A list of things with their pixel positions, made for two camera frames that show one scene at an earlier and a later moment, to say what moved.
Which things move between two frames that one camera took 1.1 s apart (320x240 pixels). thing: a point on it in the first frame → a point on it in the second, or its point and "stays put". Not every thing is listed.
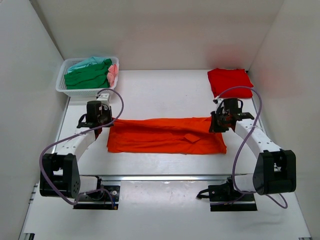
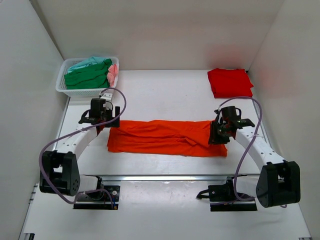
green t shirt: [94, 76] stays put
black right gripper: [214, 128] → [214, 139]
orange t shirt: [185, 135] stays put
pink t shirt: [113, 70] stays put
